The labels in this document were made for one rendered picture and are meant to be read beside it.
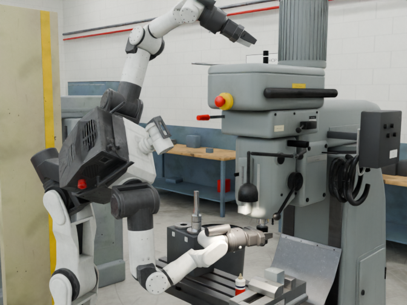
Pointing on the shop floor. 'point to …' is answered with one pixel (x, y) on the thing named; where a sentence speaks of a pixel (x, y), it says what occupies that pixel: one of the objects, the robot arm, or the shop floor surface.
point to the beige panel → (27, 150)
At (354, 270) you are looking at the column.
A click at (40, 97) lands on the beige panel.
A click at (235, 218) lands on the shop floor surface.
